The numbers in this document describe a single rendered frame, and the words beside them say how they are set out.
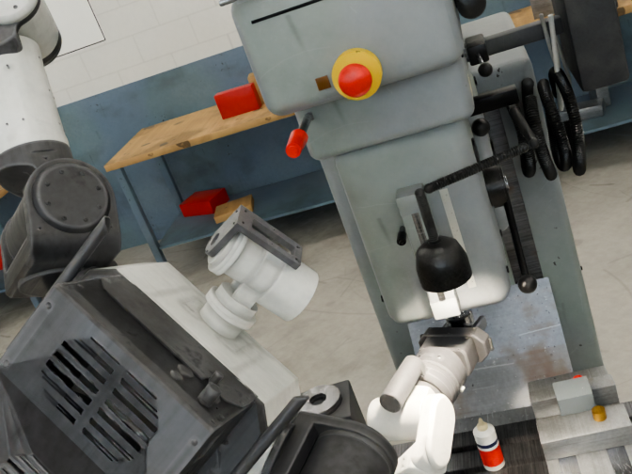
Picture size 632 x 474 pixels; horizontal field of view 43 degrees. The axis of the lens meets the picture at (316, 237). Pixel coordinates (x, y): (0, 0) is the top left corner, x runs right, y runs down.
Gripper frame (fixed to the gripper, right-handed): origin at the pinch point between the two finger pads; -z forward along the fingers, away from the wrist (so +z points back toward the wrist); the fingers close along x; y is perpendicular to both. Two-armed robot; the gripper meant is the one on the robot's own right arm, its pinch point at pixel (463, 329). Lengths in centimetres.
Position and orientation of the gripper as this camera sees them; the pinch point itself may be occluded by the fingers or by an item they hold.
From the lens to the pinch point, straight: 140.4
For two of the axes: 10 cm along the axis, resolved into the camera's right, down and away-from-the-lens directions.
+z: -4.7, 4.9, -7.4
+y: 3.2, 8.7, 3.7
